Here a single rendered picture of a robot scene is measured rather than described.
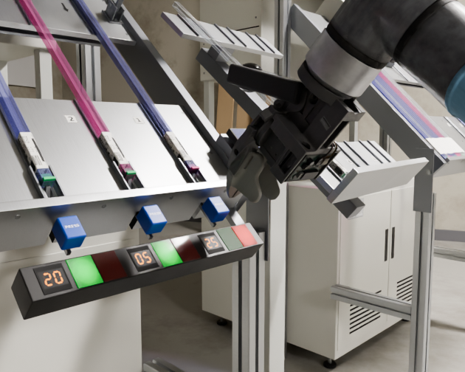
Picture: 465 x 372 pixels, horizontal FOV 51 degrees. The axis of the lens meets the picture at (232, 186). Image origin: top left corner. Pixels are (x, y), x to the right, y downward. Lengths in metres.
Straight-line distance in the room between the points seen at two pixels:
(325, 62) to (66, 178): 0.33
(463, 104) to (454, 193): 3.42
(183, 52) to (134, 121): 3.64
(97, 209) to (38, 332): 0.41
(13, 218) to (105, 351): 0.55
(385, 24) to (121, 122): 0.41
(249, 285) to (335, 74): 0.41
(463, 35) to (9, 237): 0.48
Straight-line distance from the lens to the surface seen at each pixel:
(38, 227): 0.58
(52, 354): 0.98
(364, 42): 0.51
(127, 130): 0.73
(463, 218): 3.92
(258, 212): 0.82
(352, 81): 0.53
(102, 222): 0.62
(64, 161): 0.64
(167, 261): 0.60
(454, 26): 0.49
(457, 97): 0.48
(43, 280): 0.53
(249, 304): 0.82
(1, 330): 0.93
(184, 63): 4.37
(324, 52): 0.53
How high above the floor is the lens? 0.81
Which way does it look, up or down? 7 degrees down
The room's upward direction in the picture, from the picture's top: straight up
